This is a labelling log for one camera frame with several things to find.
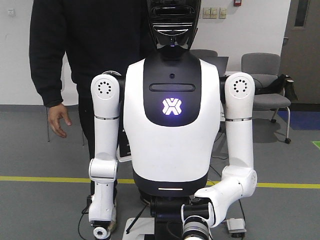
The person's bare hand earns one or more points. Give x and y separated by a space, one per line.
55 114

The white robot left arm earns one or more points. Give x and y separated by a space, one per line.
105 91

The white black robot base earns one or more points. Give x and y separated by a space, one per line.
173 218

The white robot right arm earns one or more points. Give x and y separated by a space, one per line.
238 178

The white plastic chair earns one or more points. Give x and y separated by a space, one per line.
69 88

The person in dark clothes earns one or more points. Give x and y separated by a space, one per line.
96 36

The black robot head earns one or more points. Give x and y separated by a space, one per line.
173 22

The white foot pedal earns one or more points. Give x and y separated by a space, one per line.
236 225

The grey office chair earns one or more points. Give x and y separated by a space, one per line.
269 85

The grey door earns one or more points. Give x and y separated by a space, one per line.
300 55

